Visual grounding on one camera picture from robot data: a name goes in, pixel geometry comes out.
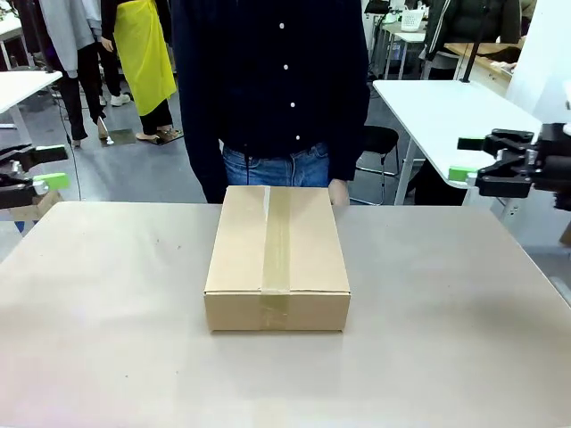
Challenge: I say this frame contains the person's left forearm dark sleeve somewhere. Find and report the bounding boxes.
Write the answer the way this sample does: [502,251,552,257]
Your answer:
[329,84,371,184]

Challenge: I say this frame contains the bystander in dark puffer jacket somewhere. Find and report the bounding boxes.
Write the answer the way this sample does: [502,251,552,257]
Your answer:
[421,0,525,81]

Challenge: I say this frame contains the bystander in grey hoodie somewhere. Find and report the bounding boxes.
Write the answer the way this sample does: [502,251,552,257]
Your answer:
[38,0,111,148]

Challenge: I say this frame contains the blue jeans of person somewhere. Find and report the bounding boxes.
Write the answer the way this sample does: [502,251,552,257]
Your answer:
[221,142,331,188]

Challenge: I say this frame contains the clear brown packing tape strip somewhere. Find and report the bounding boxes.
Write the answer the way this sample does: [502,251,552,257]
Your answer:
[260,185,292,331]

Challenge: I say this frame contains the white plastic basket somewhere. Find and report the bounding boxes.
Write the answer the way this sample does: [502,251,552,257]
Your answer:
[400,8,426,32]

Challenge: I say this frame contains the bystander with yellow apron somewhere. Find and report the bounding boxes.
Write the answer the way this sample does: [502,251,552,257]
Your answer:
[101,0,183,144]

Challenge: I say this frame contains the small brown cardboard piece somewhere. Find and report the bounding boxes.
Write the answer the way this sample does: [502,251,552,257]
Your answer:
[8,190,64,222]

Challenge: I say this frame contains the light wooden desk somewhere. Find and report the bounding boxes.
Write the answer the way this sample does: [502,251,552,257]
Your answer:
[444,41,524,95]

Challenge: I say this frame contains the brown cardboard shipping box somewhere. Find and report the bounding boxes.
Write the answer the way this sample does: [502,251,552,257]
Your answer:
[203,185,352,334]

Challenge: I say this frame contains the large white side table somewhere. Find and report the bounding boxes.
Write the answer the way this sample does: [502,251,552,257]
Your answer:
[372,78,543,206]

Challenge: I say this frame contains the black chair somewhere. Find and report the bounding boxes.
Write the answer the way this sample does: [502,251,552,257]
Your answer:
[355,126,401,206]

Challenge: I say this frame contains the white workbench with metal legs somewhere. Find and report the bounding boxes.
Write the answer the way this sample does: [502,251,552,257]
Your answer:
[381,21,429,81]

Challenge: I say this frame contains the black hanging cable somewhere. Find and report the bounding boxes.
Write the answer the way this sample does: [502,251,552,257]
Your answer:
[53,91,84,201]

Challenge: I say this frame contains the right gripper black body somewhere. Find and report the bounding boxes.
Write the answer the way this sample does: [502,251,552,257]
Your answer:
[534,122,571,193]

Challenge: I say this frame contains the person's right forearm dark sleeve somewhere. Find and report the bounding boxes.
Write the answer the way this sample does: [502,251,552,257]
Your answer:
[180,102,227,204]

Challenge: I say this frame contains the white table with grey leg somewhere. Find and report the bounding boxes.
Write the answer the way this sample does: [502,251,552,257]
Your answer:
[0,70,63,135]

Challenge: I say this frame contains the black vertical stand pole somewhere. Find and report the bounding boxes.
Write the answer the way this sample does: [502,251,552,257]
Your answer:
[460,0,490,85]

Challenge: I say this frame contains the dark navy buttoned shirt torso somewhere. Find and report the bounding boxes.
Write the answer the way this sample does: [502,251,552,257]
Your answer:
[171,0,371,204]

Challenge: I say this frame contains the person's left hand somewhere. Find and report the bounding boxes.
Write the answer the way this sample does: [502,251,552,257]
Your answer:
[328,178,352,207]

